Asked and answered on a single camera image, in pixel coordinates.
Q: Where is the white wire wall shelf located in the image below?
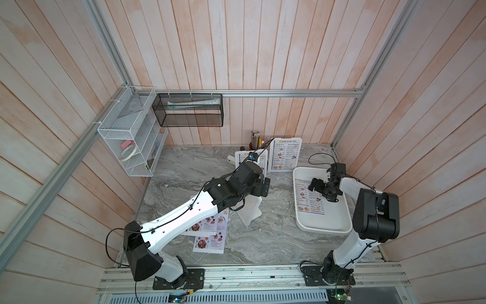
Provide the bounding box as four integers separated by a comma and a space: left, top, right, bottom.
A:
97, 86, 168, 177

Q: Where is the white menu holder front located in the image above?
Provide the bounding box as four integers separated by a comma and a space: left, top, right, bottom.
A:
267, 138, 302, 173

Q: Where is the red special menu sheet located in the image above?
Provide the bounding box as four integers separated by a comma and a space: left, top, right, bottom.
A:
193, 210, 229, 254
182, 214, 226, 236

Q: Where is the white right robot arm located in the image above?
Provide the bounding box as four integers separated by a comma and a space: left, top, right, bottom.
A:
292, 163, 400, 285

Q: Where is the black mesh wall basket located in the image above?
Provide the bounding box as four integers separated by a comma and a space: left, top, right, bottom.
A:
152, 93, 224, 127

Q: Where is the white tape roll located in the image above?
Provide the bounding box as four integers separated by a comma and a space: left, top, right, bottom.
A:
119, 143, 138, 162

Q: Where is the white stapler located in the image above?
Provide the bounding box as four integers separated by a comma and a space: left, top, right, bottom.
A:
227, 155, 236, 165

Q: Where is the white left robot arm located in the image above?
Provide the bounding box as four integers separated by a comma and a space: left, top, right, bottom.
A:
123, 162, 271, 289

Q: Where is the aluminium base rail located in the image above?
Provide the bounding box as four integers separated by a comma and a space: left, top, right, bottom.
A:
95, 262, 418, 303

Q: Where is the pink eraser block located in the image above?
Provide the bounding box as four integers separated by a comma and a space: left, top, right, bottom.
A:
120, 140, 134, 149

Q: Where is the dim sum inn menu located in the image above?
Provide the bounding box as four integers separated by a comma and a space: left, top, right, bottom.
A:
294, 179, 325, 214
272, 139, 300, 170

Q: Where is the white menu holder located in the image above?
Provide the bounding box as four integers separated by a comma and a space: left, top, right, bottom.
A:
234, 149, 268, 176
267, 138, 302, 173
235, 195, 262, 227

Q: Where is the white plastic tray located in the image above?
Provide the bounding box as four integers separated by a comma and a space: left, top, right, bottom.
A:
292, 167, 352, 235

